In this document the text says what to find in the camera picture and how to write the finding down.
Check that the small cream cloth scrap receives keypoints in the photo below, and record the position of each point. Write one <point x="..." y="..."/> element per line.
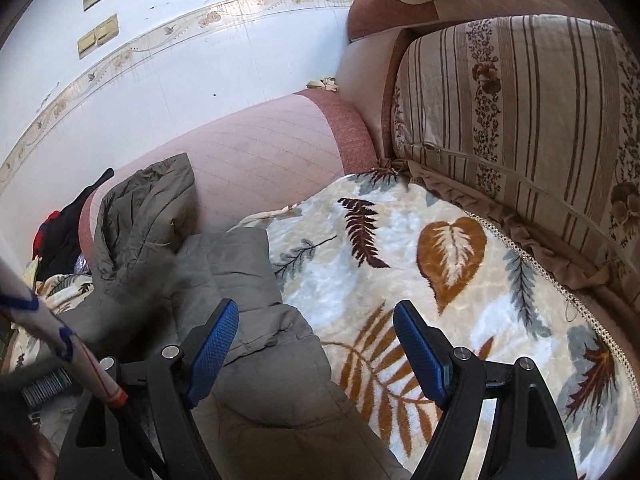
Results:
<point x="325" y="83"/>

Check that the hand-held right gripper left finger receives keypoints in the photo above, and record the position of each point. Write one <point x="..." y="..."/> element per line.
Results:
<point x="215" y="350"/>

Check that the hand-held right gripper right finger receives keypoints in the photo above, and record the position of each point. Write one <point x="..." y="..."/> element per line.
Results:
<point x="420" y="355"/>

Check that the yellow patterned cloth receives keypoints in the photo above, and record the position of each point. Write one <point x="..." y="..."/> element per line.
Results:
<point x="31" y="272"/>

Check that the gold wall switch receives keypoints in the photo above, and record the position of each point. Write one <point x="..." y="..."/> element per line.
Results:
<point x="87" y="43"/>
<point x="106" y="30"/>

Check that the brown ruffled seat cover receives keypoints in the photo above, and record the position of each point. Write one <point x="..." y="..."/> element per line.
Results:
<point x="525" y="240"/>

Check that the grey-green quilted jacket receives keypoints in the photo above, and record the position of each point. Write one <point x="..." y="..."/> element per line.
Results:
<point x="260" y="400"/>

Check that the grey ribbed metal part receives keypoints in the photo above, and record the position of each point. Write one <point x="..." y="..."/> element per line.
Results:
<point x="47" y="387"/>

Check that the black clothing pile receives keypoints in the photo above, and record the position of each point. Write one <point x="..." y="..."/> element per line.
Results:
<point x="65" y="230"/>

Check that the leaf printed blanket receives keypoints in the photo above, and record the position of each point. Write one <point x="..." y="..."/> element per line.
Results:
<point x="400" y="260"/>

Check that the pale purple cloth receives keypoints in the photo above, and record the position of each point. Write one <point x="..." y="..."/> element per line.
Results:
<point x="82" y="265"/>

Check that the striped floral cushion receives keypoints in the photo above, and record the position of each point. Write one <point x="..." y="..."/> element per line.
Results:
<point x="525" y="110"/>

